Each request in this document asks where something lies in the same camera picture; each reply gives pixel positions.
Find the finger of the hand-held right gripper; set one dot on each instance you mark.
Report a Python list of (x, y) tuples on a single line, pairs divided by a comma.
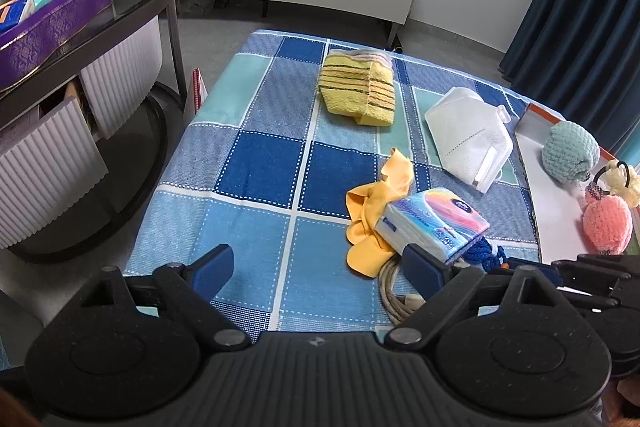
[(595, 266), (575, 289)]

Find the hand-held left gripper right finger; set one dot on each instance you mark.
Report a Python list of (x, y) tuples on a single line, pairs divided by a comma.
[(425, 269)]

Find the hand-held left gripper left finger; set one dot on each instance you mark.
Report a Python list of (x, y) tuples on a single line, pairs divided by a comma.
[(212, 269)]

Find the pink plush ball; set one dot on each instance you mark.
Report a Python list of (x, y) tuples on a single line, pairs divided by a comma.
[(607, 222)]

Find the colourful tissue pack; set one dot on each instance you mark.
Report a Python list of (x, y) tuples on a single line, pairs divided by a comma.
[(435, 219)]

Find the white box with orange edge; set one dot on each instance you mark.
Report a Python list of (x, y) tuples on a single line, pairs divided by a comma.
[(555, 212)]

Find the yellow cloth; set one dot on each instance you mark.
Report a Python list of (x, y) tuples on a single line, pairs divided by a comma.
[(370, 217)]

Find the cream scrunchie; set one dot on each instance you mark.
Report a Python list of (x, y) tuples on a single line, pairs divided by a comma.
[(622, 184)]

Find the light blue plush ball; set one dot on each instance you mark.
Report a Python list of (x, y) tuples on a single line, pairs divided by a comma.
[(570, 152)]

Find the white face mask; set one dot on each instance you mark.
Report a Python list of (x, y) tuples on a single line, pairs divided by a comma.
[(465, 132)]

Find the yellow striped towel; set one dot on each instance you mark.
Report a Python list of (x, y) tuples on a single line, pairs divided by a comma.
[(357, 82)]

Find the person's right hand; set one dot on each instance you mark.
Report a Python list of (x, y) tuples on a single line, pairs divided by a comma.
[(627, 399)]

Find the blue checked tablecloth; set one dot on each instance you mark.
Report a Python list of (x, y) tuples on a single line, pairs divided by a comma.
[(260, 167)]

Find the red white flat box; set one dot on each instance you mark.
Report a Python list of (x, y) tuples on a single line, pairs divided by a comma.
[(196, 94)]

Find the dark blue curtain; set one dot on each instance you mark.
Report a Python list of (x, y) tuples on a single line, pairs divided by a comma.
[(585, 17)]

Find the purple tray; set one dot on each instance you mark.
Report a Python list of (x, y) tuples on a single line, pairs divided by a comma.
[(50, 27)]

